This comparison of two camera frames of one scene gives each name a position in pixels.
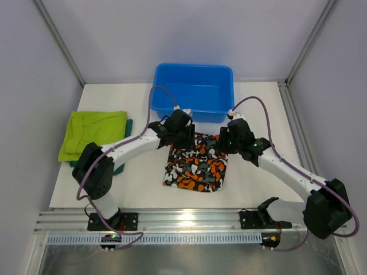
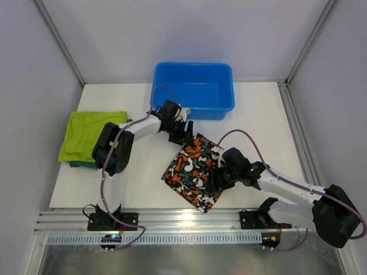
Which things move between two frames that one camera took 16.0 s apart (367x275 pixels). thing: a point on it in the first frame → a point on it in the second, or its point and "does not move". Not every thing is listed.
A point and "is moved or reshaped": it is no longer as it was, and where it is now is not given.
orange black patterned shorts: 201,168 is moved or reshaped
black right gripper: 224,142 → 219,176
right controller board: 270,239 does not move
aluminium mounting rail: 156,221 does not move
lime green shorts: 101,128 does not move
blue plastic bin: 207,90 does not move
